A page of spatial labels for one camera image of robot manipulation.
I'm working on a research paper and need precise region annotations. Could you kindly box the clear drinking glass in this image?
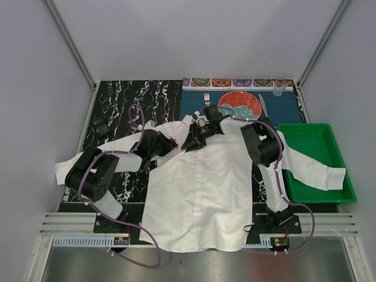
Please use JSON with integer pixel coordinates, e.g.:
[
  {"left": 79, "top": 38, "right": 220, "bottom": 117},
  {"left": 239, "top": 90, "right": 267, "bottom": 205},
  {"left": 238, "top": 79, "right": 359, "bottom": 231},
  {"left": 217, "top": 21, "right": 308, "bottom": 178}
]
[{"left": 273, "top": 79, "right": 288, "bottom": 97}]

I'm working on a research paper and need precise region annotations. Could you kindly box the green plastic tray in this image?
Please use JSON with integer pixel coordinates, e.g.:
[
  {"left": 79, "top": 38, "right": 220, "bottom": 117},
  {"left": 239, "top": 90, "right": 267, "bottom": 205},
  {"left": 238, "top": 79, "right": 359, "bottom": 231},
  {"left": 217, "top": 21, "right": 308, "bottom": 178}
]
[{"left": 277, "top": 123, "right": 357, "bottom": 204}]

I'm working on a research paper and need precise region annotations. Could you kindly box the silver fork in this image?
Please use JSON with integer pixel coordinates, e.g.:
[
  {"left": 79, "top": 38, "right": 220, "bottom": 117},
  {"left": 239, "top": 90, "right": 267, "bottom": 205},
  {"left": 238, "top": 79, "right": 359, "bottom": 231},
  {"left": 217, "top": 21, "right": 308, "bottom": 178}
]
[{"left": 204, "top": 92, "right": 211, "bottom": 107}]

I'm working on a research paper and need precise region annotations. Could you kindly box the blue patterned placemat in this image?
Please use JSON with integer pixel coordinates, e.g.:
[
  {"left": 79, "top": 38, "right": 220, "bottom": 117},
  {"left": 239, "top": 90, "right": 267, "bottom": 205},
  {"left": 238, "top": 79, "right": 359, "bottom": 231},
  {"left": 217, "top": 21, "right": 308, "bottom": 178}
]
[{"left": 180, "top": 78, "right": 306, "bottom": 126}]

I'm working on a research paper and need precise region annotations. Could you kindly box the white button-up shirt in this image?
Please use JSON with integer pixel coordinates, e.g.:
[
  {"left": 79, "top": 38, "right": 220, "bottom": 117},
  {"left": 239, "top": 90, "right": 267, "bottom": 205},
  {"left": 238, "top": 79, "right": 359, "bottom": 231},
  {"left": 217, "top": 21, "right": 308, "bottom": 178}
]
[{"left": 54, "top": 114, "right": 346, "bottom": 253}]

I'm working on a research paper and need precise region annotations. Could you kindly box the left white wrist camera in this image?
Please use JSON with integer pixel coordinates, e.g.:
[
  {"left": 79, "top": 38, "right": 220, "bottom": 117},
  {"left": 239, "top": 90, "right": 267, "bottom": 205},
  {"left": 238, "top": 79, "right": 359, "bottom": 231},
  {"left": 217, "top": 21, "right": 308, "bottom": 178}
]
[{"left": 143, "top": 120, "right": 155, "bottom": 130}]

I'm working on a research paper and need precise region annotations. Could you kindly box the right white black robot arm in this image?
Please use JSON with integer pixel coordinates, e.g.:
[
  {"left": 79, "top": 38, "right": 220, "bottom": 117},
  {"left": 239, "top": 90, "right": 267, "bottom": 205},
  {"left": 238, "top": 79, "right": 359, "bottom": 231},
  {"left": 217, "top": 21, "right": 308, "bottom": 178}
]
[{"left": 182, "top": 105, "right": 293, "bottom": 233}]

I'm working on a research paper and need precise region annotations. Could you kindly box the pink flower brooch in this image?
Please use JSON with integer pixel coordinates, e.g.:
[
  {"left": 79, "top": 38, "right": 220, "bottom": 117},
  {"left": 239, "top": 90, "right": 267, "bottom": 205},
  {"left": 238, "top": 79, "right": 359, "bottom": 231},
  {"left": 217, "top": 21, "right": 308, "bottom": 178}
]
[{"left": 167, "top": 136, "right": 177, "bottom": 143}]

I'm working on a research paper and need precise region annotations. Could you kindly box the red floral plate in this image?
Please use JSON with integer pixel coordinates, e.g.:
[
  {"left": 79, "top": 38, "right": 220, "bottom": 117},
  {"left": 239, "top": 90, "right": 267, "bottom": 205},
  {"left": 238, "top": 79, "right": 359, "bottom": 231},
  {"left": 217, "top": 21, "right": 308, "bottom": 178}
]
[{"left": 218, "top": 91, "right": 262, "bottom": 119}]

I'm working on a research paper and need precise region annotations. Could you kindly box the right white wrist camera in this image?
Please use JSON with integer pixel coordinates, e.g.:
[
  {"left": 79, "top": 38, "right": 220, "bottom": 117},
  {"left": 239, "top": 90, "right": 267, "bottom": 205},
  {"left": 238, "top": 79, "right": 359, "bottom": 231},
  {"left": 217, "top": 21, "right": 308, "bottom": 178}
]
[{"left": 192, "top": 111, "right": 206, "bottom": 126}]

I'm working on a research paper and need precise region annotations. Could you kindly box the silver table knife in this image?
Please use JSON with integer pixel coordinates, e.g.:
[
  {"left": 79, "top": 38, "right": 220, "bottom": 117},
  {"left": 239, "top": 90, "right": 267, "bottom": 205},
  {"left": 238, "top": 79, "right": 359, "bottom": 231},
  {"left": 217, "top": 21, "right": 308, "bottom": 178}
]
[{"left": 258, "top": 93, "right": 269, "bottom": 118}]

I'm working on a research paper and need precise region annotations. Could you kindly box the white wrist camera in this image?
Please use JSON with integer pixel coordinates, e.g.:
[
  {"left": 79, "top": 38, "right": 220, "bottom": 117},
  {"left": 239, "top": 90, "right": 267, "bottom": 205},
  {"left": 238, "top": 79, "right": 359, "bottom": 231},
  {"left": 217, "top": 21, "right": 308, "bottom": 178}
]
[
  {"left": 143, "top": 120, "right": 155, "bottom": 130},
  {"left": 192, "top": 111, "right": 206, "bottom": 126}
]

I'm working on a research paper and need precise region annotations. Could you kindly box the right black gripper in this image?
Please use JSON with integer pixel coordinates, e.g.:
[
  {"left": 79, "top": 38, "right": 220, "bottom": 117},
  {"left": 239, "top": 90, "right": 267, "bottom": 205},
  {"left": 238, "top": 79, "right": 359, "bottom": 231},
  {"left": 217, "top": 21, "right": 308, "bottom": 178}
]
[{"left": 181, "top": 123, "right": 214, "bottom": 153}]

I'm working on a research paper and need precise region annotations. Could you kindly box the black display frame box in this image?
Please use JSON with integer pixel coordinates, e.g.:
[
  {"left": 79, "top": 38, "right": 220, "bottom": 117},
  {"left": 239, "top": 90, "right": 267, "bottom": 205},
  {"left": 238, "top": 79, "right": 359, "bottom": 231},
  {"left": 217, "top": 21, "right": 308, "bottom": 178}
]
[{"left": 92, "top": 117, "right": 110, "bottom": 138}]

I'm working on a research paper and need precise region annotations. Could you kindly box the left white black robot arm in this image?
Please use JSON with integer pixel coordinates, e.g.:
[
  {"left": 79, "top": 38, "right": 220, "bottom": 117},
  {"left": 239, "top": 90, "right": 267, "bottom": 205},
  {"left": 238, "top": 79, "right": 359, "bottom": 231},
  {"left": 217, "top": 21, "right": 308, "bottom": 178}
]
[{"left": 63, "top": 129, "right": 178, "bottom": 233}]

